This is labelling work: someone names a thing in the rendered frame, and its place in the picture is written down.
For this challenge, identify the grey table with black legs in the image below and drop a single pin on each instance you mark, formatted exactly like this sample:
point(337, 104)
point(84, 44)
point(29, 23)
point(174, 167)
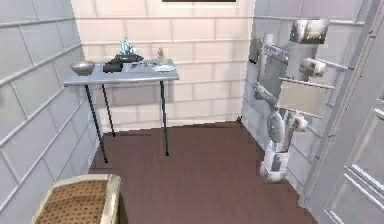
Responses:
point(133, 77)

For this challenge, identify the blue crystal statue on black base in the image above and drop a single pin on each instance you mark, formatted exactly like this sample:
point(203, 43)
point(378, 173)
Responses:
point(127, 53)

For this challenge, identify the black box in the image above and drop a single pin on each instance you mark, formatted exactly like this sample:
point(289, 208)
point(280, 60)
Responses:
point(112, 67)

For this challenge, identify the small beige figurine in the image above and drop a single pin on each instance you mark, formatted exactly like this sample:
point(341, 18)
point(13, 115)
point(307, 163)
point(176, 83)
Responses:
point(161, 56)

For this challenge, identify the white flat dish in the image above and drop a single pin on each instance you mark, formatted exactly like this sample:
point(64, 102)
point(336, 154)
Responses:
point(163, 68)

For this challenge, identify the white room door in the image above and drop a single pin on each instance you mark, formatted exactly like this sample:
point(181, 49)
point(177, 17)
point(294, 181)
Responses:
point(353, 146)

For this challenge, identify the grey metal bowl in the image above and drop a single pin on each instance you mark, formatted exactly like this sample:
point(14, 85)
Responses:
point(82, 67)

